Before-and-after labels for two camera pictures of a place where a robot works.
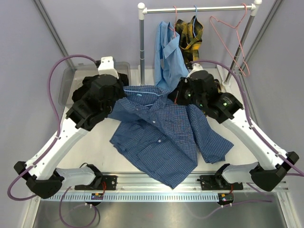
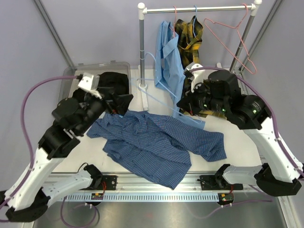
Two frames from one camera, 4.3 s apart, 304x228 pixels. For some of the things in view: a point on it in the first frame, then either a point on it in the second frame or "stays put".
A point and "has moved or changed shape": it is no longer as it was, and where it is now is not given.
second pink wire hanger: x=174 y=31 stays put
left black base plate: x=108 y=183 stays put
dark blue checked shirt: x=163 y=137 has moved or changed shape
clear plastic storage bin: x=73 y=76 stays put
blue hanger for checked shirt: x=149 y=93 → x=171 y=92
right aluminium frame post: x=261 y=32 stays put
